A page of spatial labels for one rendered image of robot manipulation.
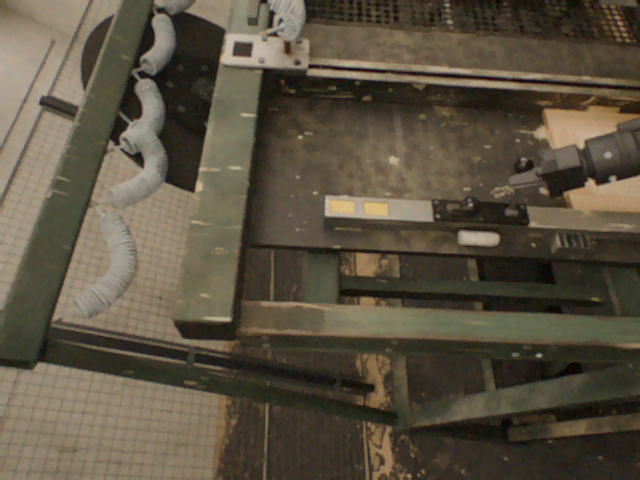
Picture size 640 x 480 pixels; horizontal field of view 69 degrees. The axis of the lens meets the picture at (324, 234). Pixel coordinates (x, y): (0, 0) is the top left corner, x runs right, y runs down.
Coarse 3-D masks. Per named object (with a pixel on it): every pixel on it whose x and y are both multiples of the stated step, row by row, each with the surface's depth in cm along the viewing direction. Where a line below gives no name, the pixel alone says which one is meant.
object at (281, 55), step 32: (288, 0) 97; (224, 64) 105; (256, 64) 105; (288, 64) 105; (320, 64) 111; (352, 64) 112; (384, 64) 113; (320, 96) 115; (352, 96) 115; (384, 96) 115; (416, 96) 114; (448, 96) 114; (480, 96) 114; (512, 96) 114; (544, 96) 114; (576, 96) 113; (608, 96) 113
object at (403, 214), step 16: (400, 208) 96; (416, 208) 97; (528, 208) 99; (544, 208) 99; (336, 224) 97; (352, 224) 97; (368, 224) 97; (384, 224) 97; (400, 224) 97; (416, 224) 96; (432, 224) 96; (448, 224) 96; (464, 224) 96; (480, 224) 96; (496, 224) 96; (544, 224) 97; (560, 224) 97; (576, 224) 97; (592, 224) 98; (608, 224) 98; (624, 224) 98; (608, 240) 100; (624, 240) 100
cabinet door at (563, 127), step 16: (544, 112) 116; (560, 112) 116; (576, 112) 117; (592, 112) 117; (608, 112) 117; (560, 128) 114; (576, 128) 114; (592, 128) 114; (608, 128) 115; (560, 144) 111; (576, 192) 104; (592, 192) 104; (608, 192) 105; (624, 192) 105; (576, 208) 102; (592, 208) 102; (608, 208) 103; (624, 208) 103
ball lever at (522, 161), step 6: (522, 156) 90; (528, 156) 90; (516, 162) 91; (522, 162) 90; (528, 162) 89; (516, 168) 91; (522, 168) 90; (528, 168) 90; (516, 192) 94; (510, 204) 95; (504, 210) 96; (510, 210) 95; (516, 210) 96; (510, 216) 96
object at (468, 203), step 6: (468, 198) 85; (474, 198) 84; (462, 204) 85; (468, 204) 84; (474, 204) 84; (480, 204) 84; (450, 210) 95; (456, 210) 92; (462, 210) 85; (468, 210) 84; (474, 210) 84; (480, 210) 84; (468, 216) 85
